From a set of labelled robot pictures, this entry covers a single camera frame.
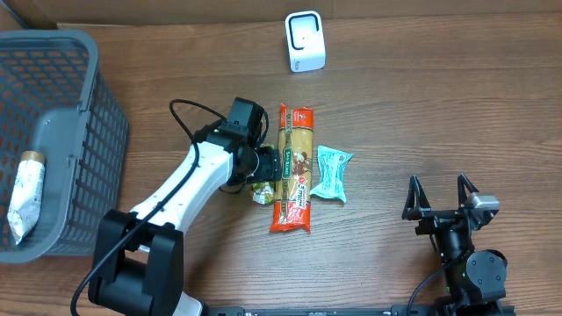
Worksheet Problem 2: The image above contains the green snack packet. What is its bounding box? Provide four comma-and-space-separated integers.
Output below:
251, 182, 275, 205

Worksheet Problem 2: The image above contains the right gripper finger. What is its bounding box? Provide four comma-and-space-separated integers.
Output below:
458, 173, 478, 206
401, 175, 431, 220

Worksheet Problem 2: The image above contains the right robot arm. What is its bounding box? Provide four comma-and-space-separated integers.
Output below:
401, 174, 515, 315

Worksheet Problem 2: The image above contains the orange spaghetti packet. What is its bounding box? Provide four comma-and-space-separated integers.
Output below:
270, 104, 313, 233

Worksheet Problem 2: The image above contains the teal packet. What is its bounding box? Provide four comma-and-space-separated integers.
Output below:
311, 145, 353, 203

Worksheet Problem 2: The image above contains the white barcode scanner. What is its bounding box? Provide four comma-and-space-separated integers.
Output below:
285, 11, 327, 73

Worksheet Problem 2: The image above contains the white tube with gold cap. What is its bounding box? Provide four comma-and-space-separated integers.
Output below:
7, 151, 45, 245

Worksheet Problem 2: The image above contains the grey plastic shopping basket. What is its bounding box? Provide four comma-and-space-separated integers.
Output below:
1, 30, 129, 263

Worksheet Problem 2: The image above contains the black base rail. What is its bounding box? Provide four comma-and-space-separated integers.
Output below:
204, 304, 517, 316

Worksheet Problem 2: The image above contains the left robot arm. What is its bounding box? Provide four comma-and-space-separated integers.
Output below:
70, 97, 281, 316

